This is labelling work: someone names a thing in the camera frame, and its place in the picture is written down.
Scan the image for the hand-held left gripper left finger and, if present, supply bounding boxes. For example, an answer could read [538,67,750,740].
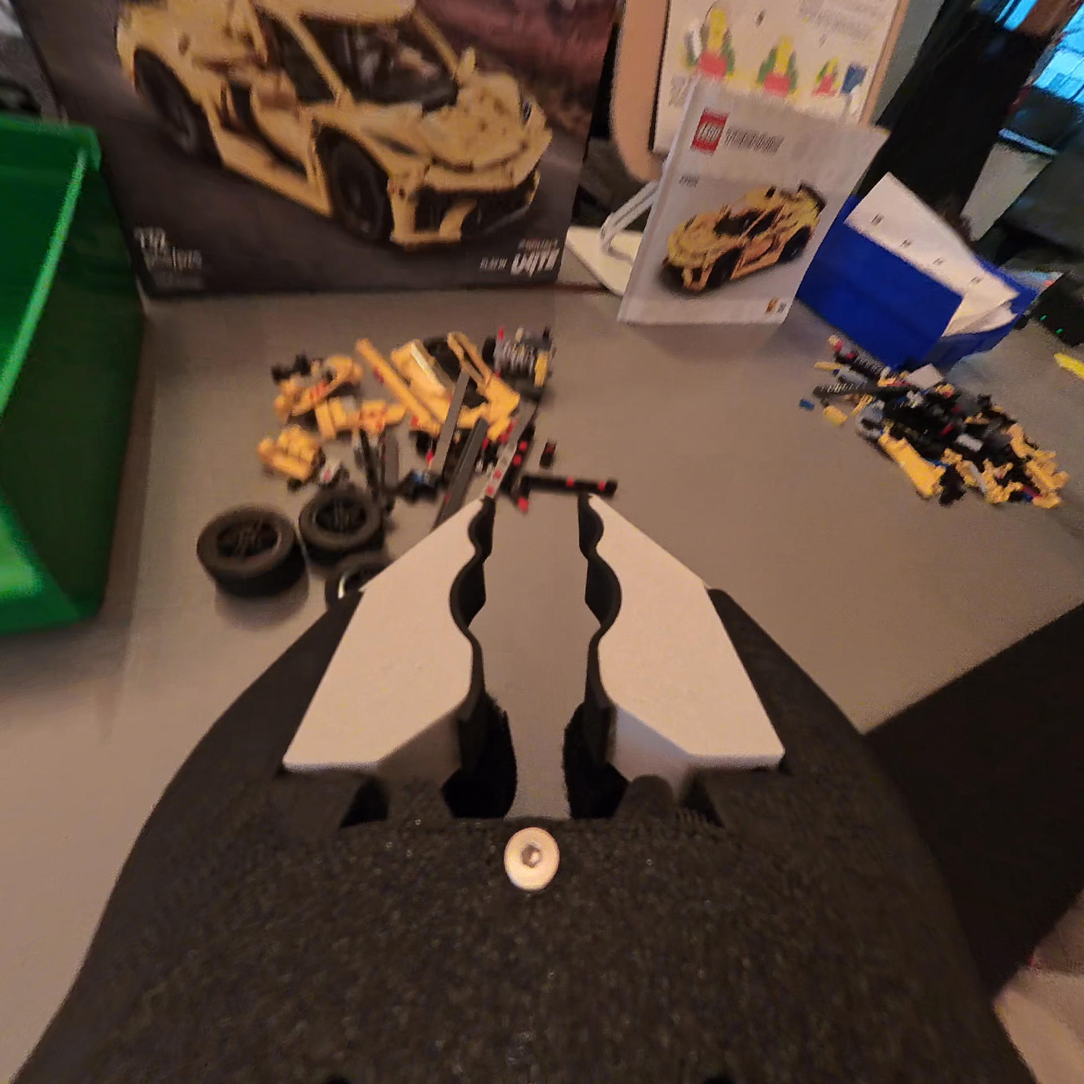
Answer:
[282,500,496,777]

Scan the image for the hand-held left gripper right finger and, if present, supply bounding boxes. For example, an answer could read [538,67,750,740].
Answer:
[578,495,786,777]

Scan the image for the green storage bin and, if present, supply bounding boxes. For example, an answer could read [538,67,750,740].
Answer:
[0,114,145,636]

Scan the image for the pile of loose bricks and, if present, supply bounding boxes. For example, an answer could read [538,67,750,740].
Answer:
[800,334,1070,509]

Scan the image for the grey desk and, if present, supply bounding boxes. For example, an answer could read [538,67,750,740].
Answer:
[0,279,1084,1077]

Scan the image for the black long beam red pins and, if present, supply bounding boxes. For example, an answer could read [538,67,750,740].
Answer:
[517,474,619,502]

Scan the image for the toy car box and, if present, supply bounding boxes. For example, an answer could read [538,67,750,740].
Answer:
[17,0,619,299]

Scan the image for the white printed sheets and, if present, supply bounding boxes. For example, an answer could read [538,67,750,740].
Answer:
[847,173,1021,335]

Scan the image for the pile of yellow car parts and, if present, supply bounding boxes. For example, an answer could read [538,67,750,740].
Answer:
[258,326,619,518]

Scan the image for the instruction booklet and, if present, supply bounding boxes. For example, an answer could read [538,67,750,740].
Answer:
[618,80,890,327]

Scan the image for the black toy tyre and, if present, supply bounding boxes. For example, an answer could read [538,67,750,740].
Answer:
[196,505,306,596]
[326,554,392,604]
[298,488,386,562]

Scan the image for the blue storage bin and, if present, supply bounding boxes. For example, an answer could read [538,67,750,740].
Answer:
[796,195,1038,369]

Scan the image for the black device box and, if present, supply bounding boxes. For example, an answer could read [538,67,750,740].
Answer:
[1029,275,1084,347]

